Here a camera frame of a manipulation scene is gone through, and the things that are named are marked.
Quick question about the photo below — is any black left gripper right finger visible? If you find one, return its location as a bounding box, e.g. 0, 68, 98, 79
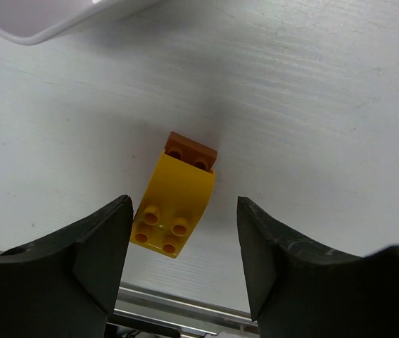
237, 197, 399, 337

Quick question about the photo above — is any white left sorting container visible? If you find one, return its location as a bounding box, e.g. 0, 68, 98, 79
0, 0, 156, 46

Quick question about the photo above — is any yellow curved lego brick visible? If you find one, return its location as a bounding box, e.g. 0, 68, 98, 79
130, 153, 216, 258

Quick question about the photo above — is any brown lego brick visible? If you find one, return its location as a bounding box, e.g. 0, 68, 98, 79
164, 132, 217, 173

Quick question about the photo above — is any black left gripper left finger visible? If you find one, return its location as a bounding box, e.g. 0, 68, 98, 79
0, 195, 133, 337

